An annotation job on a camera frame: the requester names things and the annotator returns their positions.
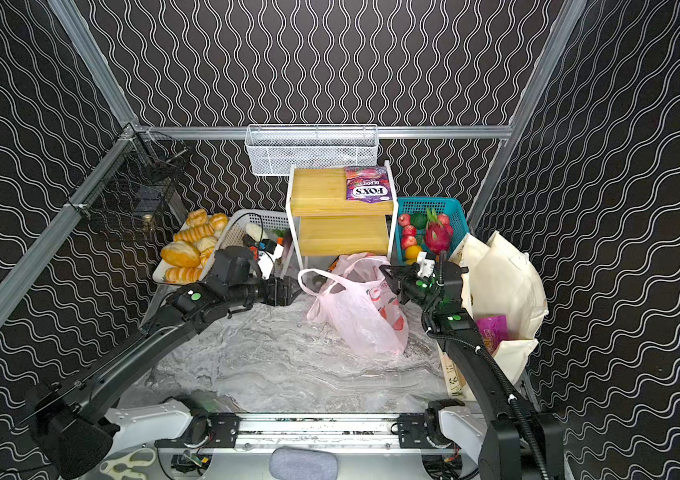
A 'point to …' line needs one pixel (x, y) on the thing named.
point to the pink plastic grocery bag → (366, 315)
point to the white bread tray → (199, 232)
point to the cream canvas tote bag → (500, 281)
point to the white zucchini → (256, 232)
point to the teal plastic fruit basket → (449, 206)
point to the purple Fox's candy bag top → (368, 183)
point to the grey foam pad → (297, 463)
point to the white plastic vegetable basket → (233, 230)
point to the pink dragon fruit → (439, 232)
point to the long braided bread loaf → (183, 275)
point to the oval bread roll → (180, 254)
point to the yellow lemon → (412, 253)
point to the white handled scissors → (129, 469)
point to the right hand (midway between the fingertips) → (379, 266)
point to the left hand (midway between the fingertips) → (302, 285)
